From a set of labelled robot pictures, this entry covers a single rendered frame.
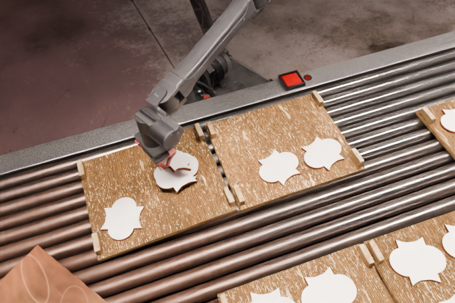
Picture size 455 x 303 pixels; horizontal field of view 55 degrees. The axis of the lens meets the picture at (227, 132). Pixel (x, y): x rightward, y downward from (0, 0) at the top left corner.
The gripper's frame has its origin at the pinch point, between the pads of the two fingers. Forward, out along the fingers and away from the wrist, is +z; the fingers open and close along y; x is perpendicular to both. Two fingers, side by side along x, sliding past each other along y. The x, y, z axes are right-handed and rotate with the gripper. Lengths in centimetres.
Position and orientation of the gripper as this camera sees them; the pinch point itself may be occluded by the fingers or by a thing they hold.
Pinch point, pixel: (159, 159)
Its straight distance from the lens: 127.0
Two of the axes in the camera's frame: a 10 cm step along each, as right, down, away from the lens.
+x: -7.6, 5.3, -3.7
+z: 0.5, 6.3, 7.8
